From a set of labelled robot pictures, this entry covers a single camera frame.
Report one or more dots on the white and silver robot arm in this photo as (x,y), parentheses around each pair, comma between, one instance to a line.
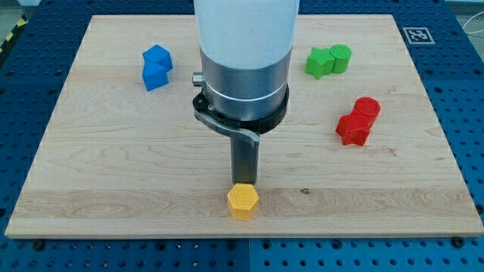
(245,50)

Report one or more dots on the blue cube block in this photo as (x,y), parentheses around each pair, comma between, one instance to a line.
(159,55)

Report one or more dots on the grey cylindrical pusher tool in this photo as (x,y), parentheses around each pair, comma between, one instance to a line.
(244,160)

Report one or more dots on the yellow hexagon block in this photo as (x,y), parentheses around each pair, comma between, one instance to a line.
(243,201)

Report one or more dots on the green star block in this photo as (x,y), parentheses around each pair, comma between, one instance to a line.
(320,62)

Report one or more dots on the red star block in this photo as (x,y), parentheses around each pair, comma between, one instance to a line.
(354,129)

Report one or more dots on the blue triangular block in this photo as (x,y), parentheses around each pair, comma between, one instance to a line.
(154,75)

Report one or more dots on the wooden board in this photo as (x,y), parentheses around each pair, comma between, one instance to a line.
(120,162)

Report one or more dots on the red cylinder block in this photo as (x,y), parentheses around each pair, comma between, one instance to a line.
(366,110)

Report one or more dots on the green cylinder block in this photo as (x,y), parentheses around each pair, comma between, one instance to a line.
(342,55)

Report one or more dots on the black and white fiducial tag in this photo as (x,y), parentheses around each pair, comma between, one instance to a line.
(416,35)

